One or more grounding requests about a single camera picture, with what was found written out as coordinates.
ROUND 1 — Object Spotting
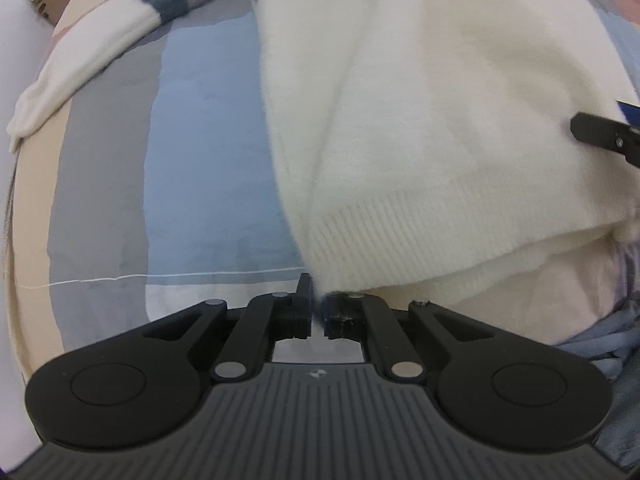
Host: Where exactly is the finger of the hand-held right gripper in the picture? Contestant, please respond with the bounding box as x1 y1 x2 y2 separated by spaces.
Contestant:
570 99 640 167

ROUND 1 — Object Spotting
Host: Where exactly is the person's blue jeans leg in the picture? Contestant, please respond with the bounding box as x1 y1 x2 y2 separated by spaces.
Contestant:
554 299 640 462

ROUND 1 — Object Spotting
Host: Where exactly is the white striped knit sweater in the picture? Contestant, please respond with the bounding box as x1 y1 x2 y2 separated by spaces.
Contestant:
7 0 640 347

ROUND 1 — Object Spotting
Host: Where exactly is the plaid patchwork duvet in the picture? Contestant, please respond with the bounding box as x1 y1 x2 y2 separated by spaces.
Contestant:
2 0 640 397

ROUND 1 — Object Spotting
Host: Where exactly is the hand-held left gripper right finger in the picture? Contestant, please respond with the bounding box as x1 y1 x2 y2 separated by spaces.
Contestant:
323 291 502 384

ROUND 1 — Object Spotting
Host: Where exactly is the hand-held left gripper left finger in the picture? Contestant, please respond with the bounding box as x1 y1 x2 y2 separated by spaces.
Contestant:
141 273 314 384

